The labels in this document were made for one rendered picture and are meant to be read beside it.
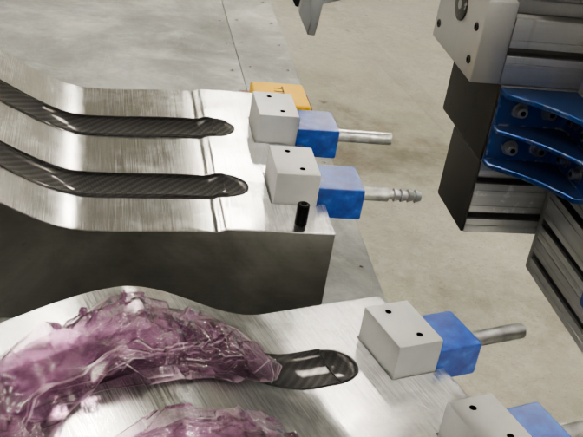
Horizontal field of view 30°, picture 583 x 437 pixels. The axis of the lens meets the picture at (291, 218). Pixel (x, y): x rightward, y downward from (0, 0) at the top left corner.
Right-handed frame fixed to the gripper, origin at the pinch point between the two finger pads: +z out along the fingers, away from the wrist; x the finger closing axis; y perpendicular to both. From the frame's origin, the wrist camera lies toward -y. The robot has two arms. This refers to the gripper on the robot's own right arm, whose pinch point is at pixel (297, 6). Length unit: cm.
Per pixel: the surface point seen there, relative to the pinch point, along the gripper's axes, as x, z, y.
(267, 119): -2.6, 9.6, -1.6
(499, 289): 110, 101, 81
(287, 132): -2.5, 10.7, 0.4
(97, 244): -17.8, 13.8, -16.0
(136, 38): 43.0, 21.0, -10.8
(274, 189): -13.3, 10.7, -2.3
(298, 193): -13.4, 10.9, -0.4
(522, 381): 76, 101, 75
